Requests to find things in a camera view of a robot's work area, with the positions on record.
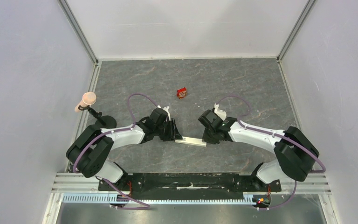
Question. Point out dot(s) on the white remote control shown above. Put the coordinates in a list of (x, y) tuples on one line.
[(192, 141)]

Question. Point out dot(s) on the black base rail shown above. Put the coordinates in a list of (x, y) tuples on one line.
[(192, 186)]

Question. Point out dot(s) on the white slotted cable duct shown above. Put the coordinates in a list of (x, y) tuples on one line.
[(118, 199)]

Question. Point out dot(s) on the small red toy block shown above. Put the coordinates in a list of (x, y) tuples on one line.
[(182, 92)]

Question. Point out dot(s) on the black stand base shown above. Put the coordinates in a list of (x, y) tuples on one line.
[(105, 121)]

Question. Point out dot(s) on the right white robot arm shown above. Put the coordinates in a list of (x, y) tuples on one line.
[(295, 154)]

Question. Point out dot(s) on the pink handle knob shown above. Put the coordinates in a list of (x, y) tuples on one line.
[(87, 100)]

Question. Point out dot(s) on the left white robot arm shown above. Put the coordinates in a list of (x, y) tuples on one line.
[(90, 150)]

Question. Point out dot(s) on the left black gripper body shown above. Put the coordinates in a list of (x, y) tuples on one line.
[(164, 132)]

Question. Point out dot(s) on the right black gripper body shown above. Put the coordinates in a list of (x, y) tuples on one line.
[(209, 135)]

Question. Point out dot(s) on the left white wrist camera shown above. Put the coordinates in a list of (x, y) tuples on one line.
[(167, 111)]

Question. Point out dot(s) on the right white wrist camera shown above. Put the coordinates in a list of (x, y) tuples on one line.
[(219, 112)]

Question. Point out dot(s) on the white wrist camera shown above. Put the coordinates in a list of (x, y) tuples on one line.
[(167, 111), (219, 112)]

